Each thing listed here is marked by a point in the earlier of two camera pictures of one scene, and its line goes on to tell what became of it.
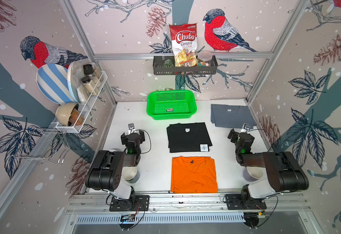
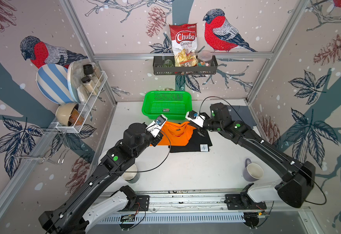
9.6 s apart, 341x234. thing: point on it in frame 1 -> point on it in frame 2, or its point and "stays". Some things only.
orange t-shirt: [194, 174] -> [175, 133]
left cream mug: [130, 174] stays
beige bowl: [63, 112] stays
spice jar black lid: [88, 69] stays
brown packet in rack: [76, 118] stays
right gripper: [235, 135] -> [201, 132]
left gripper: [123, 139] -> [157, 138]
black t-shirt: [193, 137] stays
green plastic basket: [171, 104] stays
